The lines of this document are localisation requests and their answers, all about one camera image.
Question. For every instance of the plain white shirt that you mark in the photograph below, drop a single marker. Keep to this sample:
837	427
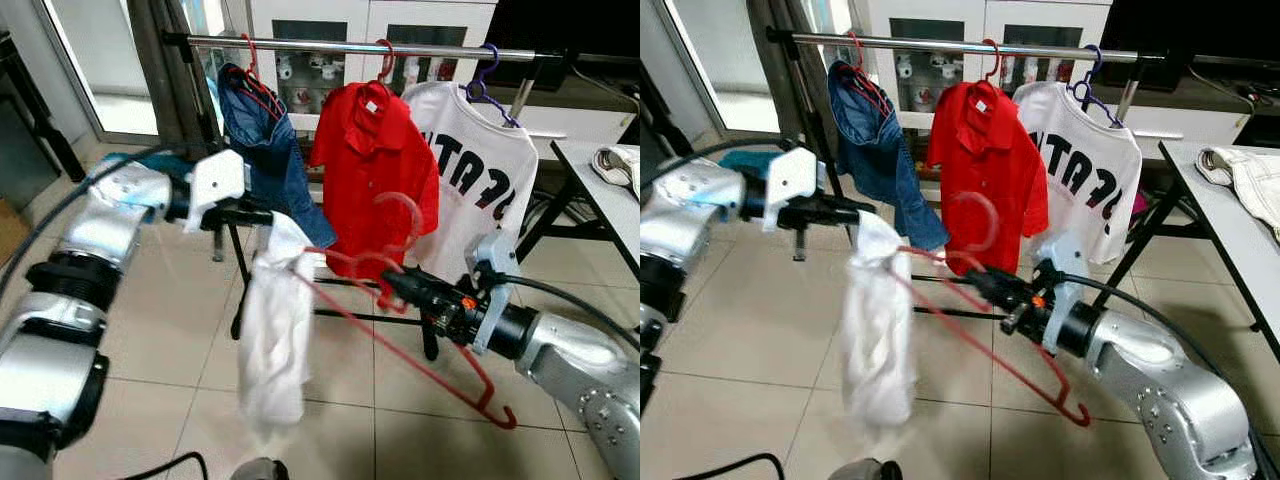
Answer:
275	330
878	330

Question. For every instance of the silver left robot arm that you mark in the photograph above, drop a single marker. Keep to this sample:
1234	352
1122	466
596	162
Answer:
690	200
110	205

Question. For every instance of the purple clothes hanger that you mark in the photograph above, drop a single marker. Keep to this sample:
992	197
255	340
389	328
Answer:
487	75
1090	75

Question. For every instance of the blue denim garment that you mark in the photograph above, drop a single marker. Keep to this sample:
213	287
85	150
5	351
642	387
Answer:
265	150
880	150

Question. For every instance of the teal floor mat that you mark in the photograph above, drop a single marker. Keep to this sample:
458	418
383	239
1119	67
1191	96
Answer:
130	160
750	160

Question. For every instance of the red collared shirt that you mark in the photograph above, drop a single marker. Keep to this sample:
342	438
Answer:
370	170
985	170

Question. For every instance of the white printed T-shirt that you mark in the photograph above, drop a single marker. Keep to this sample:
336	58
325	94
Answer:
1085	170
480	180

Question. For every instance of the black table leg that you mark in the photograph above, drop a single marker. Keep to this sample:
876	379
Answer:
545	222
1135	245

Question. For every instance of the grey curtain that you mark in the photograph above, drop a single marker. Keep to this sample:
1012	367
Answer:
790	70
160	80

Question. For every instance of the white framed glass door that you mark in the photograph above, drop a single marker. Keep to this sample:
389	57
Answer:
700	60
80	60

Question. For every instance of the cream denim garment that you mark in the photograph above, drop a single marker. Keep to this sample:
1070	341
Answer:
1240	175
618	165

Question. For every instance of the white glass door cabinet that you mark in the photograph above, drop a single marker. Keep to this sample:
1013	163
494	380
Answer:
350	12
960	12

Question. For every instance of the black television screen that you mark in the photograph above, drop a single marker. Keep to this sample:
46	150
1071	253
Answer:
565	25
1190	25

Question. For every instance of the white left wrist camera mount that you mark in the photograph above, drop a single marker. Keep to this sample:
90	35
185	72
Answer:
215	185
790	185

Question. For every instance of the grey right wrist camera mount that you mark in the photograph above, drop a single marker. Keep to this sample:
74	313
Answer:
1060	270
490	280

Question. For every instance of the black clothes rack silver rail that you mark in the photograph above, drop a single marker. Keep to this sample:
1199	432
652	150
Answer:
930	45
330	46

